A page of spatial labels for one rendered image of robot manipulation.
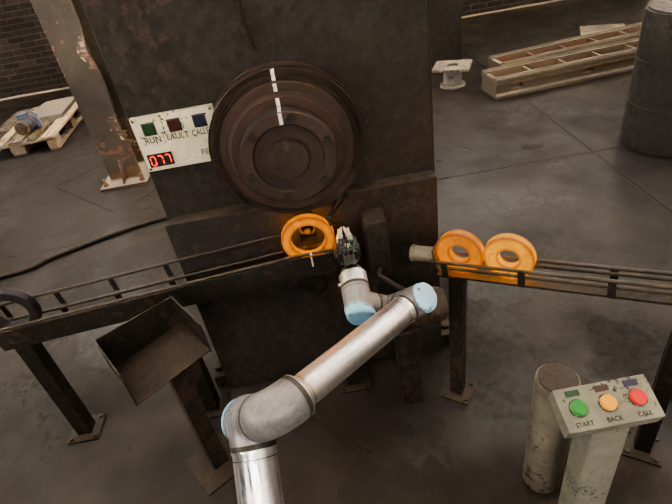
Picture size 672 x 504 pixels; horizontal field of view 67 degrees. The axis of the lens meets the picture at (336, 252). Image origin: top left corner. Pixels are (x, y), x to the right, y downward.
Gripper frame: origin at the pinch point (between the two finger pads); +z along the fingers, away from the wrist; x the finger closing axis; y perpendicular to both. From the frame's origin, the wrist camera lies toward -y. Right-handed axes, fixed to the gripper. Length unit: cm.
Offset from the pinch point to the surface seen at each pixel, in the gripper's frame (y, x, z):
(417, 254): -3.1, -23.4, -13.4
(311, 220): 8.3, 10.0, 0.3
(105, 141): -114, 166, 225
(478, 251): 5.5, -40.6, -22.4
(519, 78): -145, -186, 251
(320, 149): 39.1, 3.1, -0.2
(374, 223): 5.7, -10.8, -3.8
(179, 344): -6, 59, -30
